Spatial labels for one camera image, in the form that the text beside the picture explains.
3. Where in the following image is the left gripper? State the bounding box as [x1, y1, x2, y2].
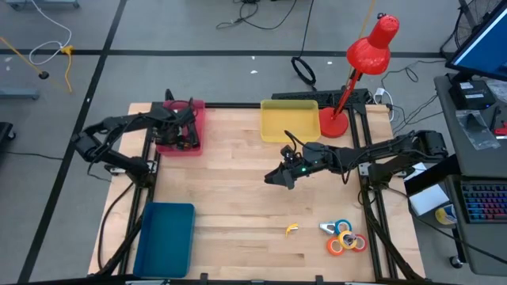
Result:
[152, 103, 200, 152]

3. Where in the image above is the red desk lamp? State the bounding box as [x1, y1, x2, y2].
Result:
[318, 13, 401, 139]

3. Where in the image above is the black floor fan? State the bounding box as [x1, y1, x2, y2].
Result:
[452, 0, 502, 49]

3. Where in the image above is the coiled black cable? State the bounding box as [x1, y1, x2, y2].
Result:
[290, 55, 318, 91]

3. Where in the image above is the black mini computer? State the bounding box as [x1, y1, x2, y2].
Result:
[448, 79, 497, 111]

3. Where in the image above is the black computer monitor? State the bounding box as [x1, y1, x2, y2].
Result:
[444, 0, 507, 83]

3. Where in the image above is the black floor cable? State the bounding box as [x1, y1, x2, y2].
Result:
[215, 0, 299, 31]

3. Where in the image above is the grey desk foot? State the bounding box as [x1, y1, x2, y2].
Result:
[0, 88, 40, 101]
[3, 0, 80, 11]

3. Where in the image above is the yellow extension cord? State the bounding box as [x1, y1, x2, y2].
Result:
[59, 44, 75, 93]

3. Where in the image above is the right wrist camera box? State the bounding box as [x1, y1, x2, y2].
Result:
[280, 144, 297, 164]

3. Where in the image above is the yellow translucent plastic bin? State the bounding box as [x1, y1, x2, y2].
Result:
[259, 98, 322, 144]

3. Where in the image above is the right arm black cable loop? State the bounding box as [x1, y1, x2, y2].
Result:
[283, 129, 306, 154]

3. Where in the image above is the white box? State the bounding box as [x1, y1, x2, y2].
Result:
[408, 183, 452, 218]

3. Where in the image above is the yellow hanging cable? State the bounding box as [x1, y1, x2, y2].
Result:
[0, 36, 45, 77]
[347, 0, 377, 86]

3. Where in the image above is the rainbow backlit keyboard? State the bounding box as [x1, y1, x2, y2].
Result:
[459, 180, 507, 225]

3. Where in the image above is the blue tape roll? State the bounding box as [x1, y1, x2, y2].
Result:
[334, 218, 353, 238]

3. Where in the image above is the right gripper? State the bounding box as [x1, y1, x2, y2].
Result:
[264, 141, 338, 191]

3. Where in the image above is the pink translucent plastic bin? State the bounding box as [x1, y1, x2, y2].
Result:
[155, 99, 207, 158]

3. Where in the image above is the red tape roll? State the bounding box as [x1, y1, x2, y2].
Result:
[350, 233, 369, 253]

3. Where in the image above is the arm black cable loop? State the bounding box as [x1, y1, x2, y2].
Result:
[168, 98, 196, 120]
[283, 129, 306, 154]

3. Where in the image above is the yellow tape roll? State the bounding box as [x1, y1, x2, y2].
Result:
[337, 230, 358, 251]

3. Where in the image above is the white charger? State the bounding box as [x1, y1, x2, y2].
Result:
[373, 86, 394, 105]

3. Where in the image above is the orange tape roll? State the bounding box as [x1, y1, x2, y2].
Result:
[326, 236, 347, 257]

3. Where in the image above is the blue plastic bin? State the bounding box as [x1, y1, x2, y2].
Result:
[132, 201, 196, 279]

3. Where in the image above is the white floor cable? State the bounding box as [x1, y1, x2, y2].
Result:
[28, 0, 74, 67]

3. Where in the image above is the clear plastic bag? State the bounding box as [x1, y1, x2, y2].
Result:
[454, 109, 501, 151]

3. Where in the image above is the grey cart desk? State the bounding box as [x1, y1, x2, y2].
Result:
[433, 73, 507, 277]

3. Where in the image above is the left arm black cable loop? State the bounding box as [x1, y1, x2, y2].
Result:
[168, 98, 196, 120]

